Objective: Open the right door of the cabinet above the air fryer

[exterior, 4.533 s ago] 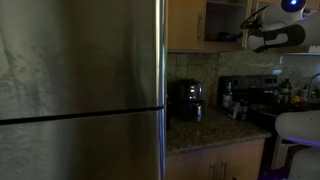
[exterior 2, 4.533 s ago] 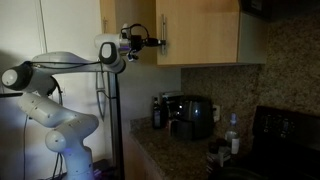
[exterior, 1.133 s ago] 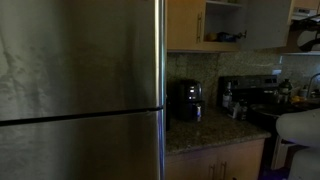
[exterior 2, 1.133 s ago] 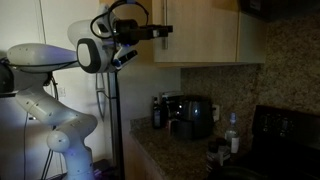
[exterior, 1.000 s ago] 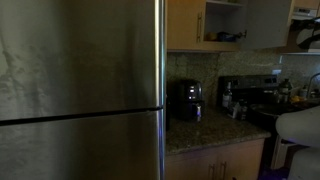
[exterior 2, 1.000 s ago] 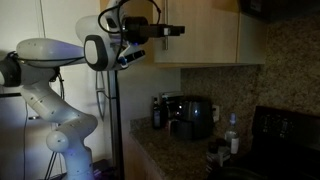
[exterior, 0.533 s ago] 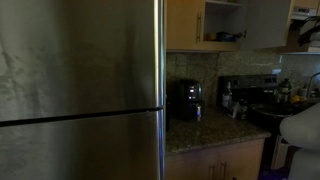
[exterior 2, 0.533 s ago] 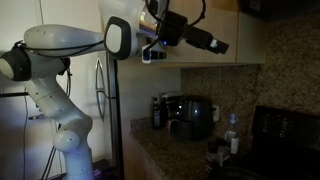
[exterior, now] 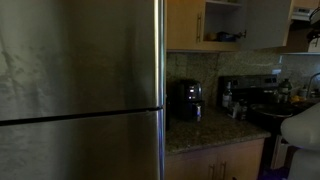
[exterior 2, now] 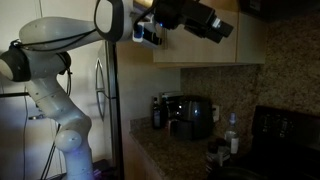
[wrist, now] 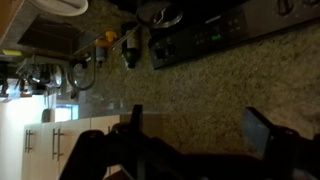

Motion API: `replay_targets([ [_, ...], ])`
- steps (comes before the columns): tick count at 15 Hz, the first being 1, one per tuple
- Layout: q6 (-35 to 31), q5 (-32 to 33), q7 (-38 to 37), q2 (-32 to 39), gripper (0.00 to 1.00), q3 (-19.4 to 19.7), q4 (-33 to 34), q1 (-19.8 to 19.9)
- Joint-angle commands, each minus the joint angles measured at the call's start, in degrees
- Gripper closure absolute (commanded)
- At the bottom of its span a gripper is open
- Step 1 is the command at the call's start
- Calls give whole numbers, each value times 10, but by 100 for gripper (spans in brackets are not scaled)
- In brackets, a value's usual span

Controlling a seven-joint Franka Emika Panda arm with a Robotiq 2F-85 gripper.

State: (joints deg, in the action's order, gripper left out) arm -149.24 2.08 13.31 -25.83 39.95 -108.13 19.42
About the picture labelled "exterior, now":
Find black air fryer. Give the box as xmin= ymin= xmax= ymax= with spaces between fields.
xmin=171 ymin=78 xmax=205 ymax=122

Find wooden base cabinet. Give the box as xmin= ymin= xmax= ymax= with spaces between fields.
xmin=165 ymin=138 xmax=267 ymax=180

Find clear plastic water bottle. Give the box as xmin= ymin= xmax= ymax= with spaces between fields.
xmin=222 ymin=81 xmax=234 ymax=109

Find stainless steel refrigerator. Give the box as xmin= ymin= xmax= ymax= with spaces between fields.
xmin=0 ymin=0 xmax=167 ymax=180

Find blue Ziploc box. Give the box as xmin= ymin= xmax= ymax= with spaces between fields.
xmin=216 ymin=31 xmax=238 ymax=43

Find spice jar dark lid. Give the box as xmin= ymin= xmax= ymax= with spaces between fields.
xmin=239 ymin=99 xmax=250 ymax=121

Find black kitchen stove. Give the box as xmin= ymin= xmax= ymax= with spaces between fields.
xmin=217 ymin=74 xmax=301 ymax=174

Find dark frying pan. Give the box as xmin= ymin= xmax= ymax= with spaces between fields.
xmin=249 ymin=102 xmax=295 ymax=118

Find green capped bottle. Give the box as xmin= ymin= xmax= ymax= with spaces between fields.
xmin=278 ymin=78 xmax=294 ymax=104

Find yellow fruit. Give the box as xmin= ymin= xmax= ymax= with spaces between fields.
xmin=290 ymin=95 xmax=303 ymax=104

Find white cup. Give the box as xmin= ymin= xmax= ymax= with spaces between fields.
xmin=298 ymin=84 xmax=310 ymax=98

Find range hood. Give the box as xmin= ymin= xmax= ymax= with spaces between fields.
xmin=291 ymin=4 xmax=316 ymax=23

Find metal bar door handle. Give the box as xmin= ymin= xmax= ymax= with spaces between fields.
xmin=196 ymin=12 xmax=203 ymax=43

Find wooden wall cabinet body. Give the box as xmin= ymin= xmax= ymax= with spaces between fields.
xmin=166 ymin=0 xmax=248 ymax=54

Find base cabinet metal handle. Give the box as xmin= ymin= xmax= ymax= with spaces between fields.
xmin=208 ymin=163 xmax=216 ymax=180
xmin=219 ymin=161 xmax=227 ymax=180

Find small wooden wall cabinet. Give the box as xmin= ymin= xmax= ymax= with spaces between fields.
xmin=293 ymin=0 xmax=320 ymax=9

